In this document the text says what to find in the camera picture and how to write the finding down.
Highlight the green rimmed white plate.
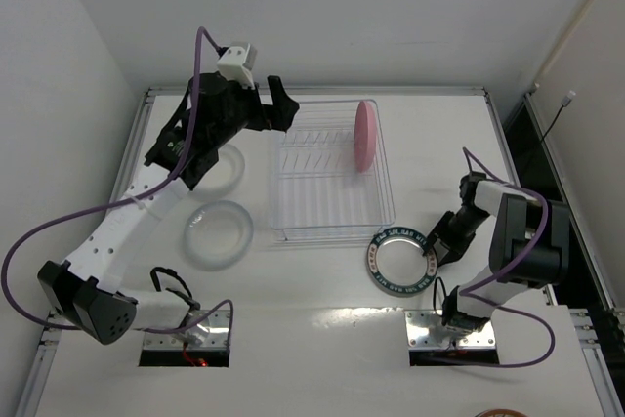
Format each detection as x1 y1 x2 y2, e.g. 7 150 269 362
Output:
366 226 438 297

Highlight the pink plate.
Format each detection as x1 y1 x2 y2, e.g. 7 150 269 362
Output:
354 101 378 173

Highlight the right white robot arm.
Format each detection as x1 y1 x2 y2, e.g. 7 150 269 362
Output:
426 172 570 332

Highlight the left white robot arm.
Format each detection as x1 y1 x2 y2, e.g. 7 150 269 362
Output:
37 72 300 345

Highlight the near clear glass plate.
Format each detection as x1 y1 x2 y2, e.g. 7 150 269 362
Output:
183 200 254 271

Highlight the brown bowl at edge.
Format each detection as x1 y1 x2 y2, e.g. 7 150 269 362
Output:
475 408 527 417

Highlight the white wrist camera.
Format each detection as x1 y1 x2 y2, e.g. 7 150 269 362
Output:
217 42 257 89

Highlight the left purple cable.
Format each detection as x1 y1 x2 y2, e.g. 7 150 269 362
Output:
0 26 234 335

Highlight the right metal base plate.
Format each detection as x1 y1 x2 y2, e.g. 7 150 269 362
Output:
404 310 496 352

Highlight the metal base plate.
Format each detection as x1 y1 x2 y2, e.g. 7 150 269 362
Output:
404 310 496 352
143 310 231 352

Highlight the clear wire dish rack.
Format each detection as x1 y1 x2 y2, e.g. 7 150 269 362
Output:
269 99 396 244

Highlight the black usb cable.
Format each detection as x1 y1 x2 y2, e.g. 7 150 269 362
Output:
539 90 577 144

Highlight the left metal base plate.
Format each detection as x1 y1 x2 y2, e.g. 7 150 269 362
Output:
143 310 231 352

